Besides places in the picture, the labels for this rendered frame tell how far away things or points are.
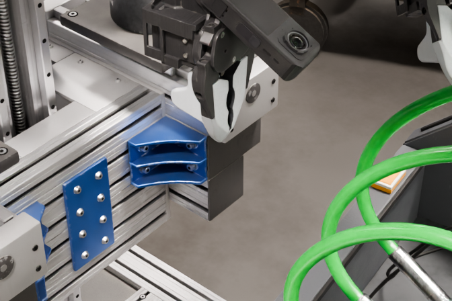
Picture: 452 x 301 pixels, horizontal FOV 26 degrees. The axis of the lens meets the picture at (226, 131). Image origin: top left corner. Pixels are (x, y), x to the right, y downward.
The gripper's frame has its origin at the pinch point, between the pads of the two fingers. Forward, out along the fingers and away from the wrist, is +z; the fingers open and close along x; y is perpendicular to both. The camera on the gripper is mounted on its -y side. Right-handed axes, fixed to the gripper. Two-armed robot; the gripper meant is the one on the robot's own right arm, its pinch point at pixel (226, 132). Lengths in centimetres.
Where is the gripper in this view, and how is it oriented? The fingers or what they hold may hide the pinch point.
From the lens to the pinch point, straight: 99.1
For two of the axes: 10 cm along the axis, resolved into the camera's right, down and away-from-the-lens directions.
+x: -5.4, 5.0, -6.7
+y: -8.4, -3.2, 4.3
